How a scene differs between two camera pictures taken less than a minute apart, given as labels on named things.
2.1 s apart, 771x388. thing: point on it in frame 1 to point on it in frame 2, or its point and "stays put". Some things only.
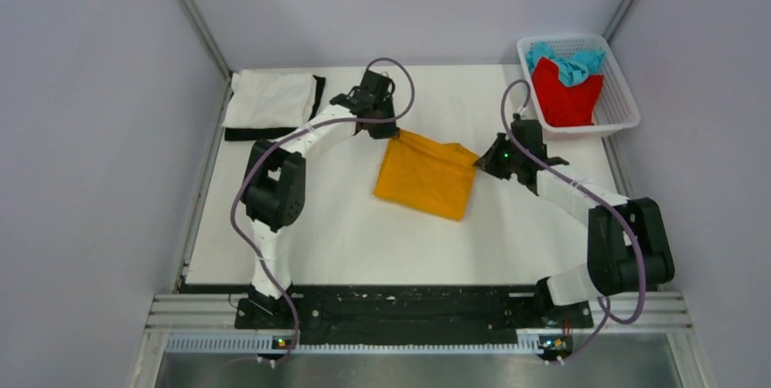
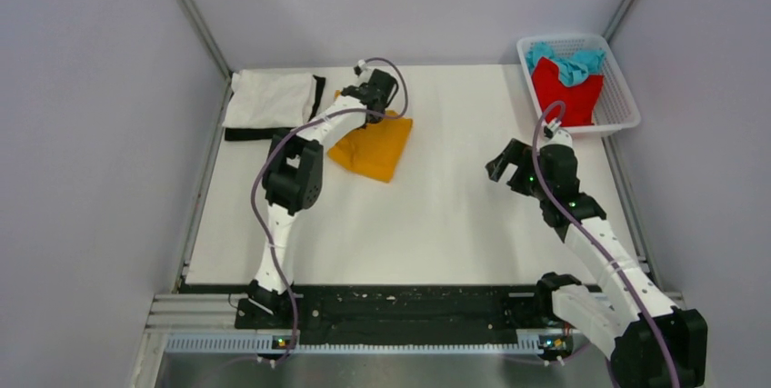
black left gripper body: x=378 y=131 stays put
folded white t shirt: x=271 y=99 stays put
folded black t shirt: x=257 y=134 stays put
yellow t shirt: x=425 y=174 to x=374 y=150
